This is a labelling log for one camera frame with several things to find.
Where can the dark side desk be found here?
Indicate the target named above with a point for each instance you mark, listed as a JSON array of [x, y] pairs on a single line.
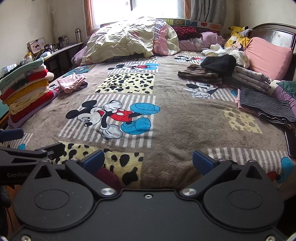
[[59, 63]]

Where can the steel thermos bottle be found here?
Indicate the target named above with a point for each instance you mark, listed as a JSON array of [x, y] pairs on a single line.
[[78, 35]]

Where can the colourful alphabet foam mat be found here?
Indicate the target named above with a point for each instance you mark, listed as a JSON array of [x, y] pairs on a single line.
[[201, 25]]

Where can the green garment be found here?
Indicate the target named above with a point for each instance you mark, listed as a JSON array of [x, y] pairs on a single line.
[[289, 87]]

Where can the white box on desk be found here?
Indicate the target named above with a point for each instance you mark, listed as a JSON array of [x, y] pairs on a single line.
[[37, 45]]

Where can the pink sweatshirt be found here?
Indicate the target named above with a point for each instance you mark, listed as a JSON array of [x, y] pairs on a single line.
[[238, 103]]

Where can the yellow pikachu plush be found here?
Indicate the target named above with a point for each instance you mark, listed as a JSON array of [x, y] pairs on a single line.
[[238, 38]]

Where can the black white striped shirt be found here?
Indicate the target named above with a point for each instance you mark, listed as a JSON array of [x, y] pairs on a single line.
[[273, 109]]

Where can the cream pink crumpled duvet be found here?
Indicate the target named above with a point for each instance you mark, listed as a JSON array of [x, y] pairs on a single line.
[[143, 36]]

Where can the lilac pillow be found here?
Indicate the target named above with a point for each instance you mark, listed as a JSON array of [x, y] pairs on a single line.
[[205, 41]]

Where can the purple garment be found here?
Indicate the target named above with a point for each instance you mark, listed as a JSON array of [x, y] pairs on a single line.
[[280, 94]]

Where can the pink folded baby clothes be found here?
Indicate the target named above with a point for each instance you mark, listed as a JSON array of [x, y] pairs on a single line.
[[72, 83]]

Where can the dark wooden headboard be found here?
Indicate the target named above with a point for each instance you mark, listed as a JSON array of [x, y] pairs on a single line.
[[281, 35]]

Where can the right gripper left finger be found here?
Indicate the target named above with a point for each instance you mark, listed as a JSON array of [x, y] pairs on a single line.
[[92, 174]]

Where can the mickey mouse brown blanket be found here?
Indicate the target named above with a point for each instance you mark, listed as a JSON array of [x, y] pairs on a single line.
[[149, 121]]

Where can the pink pillow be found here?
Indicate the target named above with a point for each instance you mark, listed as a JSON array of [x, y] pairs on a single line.
[[271, 60]]

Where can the black folded garment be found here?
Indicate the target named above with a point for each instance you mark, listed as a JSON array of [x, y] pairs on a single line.
[[223, 65]]

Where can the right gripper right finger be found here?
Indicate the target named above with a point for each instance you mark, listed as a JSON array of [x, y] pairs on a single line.
[[212, 170]]

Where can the grey curtain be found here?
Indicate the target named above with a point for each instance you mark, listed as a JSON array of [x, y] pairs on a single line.
[[213, 11]]

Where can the floral folded bedding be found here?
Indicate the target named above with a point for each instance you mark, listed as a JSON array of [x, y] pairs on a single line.
[[251, 79]]

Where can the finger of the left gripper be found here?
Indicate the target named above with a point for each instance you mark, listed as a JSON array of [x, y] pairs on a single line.
[[53, 151], [10, 135]]

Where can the dark red dotted cloth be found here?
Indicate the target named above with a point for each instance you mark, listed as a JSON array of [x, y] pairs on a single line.
[[186, 33]]

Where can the stack of folded clothes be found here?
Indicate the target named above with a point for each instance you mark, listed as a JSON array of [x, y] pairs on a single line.
[[26, 90]]

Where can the brown plaid folded garment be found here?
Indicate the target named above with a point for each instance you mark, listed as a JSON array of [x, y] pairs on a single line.
[[197, 73]]

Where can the white crumpled clothes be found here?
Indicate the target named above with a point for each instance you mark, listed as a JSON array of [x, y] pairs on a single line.
[[217, 50]]

